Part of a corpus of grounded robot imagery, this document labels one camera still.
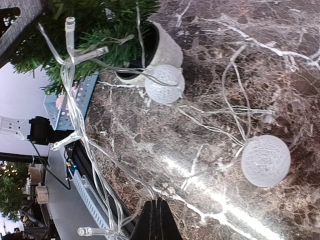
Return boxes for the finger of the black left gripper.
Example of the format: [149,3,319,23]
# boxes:
[0,0,46,68]

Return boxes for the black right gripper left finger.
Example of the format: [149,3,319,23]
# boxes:
[130,200,157,240]

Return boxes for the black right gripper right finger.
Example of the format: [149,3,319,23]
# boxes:
[157,197,183,240]

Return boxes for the small green christmas tree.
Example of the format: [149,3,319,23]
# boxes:
[10,0,183,95]

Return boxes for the white ball string lights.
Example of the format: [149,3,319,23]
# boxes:
[37,0,320,240]

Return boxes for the pink bauble ornaments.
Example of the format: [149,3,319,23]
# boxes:
[55,81,79,111]

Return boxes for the light blue plastic basket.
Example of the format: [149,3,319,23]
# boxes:
[43,72,100,132]

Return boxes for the white perforated cable tray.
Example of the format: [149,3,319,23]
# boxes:
[72,170,118,230]

